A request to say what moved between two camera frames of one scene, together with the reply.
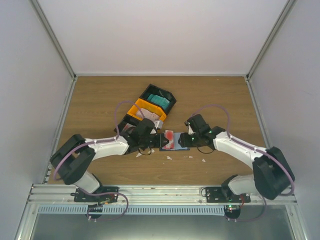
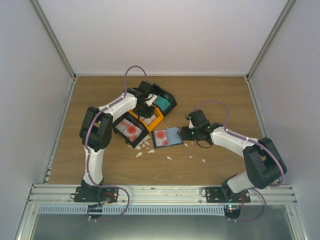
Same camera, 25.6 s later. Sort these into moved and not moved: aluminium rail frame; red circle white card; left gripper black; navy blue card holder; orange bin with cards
Moved: left gripper black; navy blue card holder; red circle white card
Not moved: aluminium rail frame; orange bin with cards
